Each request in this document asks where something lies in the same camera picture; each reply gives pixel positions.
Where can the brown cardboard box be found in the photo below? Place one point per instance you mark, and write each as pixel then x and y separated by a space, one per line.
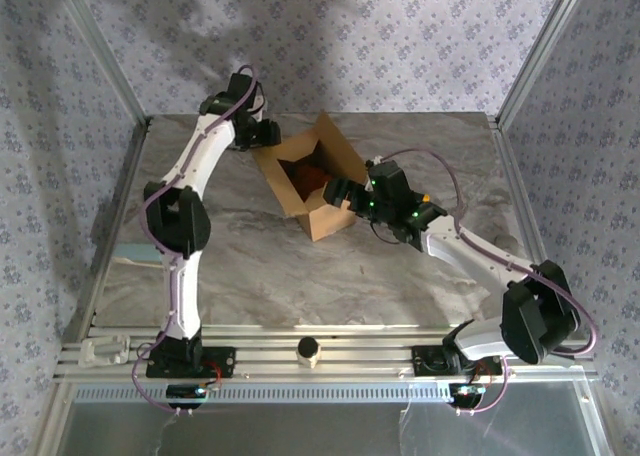
pixel 325 223

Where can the red item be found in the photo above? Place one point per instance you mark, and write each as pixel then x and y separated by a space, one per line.
pixel 310 178

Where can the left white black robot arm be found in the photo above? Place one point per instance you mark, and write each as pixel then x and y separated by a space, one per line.
pixel 185 296

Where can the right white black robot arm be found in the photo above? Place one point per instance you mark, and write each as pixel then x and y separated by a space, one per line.
pixel 525 321

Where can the black knob white base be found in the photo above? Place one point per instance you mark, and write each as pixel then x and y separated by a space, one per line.
pixel 308 351

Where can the right small circuit board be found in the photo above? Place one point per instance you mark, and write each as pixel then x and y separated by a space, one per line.
pixel 465 395

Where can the small circuit board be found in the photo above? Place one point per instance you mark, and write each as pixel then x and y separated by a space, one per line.
pixel 465 395
pixel 187 395

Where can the grey metal panel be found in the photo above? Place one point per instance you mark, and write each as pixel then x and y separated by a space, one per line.
pixel 320 431

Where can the left small circuit board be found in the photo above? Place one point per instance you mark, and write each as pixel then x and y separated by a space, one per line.
pixel 187 395

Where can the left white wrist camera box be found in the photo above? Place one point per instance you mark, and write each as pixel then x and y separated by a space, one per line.
pixel 260 101

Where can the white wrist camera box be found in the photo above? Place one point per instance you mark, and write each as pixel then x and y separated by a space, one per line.
pixel 260 101
pixel 378 160

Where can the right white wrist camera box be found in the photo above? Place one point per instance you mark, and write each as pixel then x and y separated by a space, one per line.
pixel 378 160

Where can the right aluminium side rail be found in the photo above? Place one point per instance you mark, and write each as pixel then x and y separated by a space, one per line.
pixel 515 176

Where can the aluminium side rail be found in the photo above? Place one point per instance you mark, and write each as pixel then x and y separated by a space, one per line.
pixel 515 176
pixel 131 171

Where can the left aluminium side rail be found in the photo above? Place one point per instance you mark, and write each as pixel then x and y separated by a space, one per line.
pixel 131 171

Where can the left aluminium corner post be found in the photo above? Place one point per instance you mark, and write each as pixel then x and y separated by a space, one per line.
pixel 107 51

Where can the aluminium corner post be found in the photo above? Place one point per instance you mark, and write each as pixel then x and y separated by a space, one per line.
pixel 107 51
pixel 539 51

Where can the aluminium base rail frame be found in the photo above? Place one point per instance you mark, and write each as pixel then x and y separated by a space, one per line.
pixel 375 361

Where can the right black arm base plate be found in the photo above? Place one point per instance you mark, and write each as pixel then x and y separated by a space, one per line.
pixel 425 363

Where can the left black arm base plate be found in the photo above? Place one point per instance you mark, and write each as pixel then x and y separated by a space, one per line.
pixel 220 363

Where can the right aluminium corner post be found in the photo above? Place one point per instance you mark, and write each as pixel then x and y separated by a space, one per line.
pixel 539 51

